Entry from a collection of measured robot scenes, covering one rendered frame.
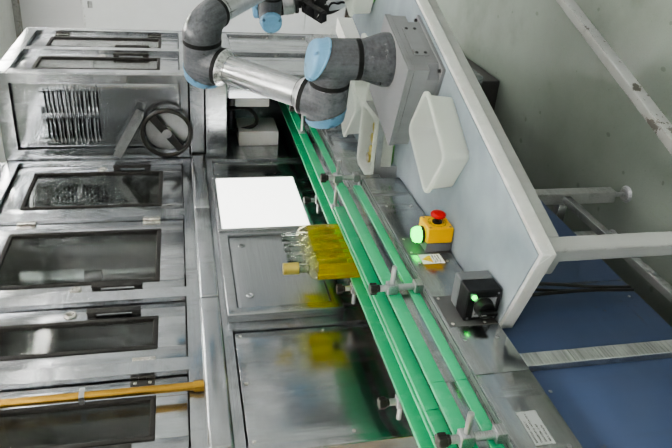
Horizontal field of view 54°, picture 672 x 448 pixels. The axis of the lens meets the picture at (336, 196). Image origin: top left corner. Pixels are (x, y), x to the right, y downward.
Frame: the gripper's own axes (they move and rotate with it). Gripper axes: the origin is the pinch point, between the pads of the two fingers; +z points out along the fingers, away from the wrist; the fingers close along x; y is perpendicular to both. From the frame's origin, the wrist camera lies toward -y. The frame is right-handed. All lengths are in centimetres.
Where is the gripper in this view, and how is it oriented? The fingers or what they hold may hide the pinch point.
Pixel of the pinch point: (349, 0)
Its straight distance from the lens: 250.6
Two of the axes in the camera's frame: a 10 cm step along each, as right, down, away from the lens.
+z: 9.9, -1.4, 1.0
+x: 0.2, 6.9, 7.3
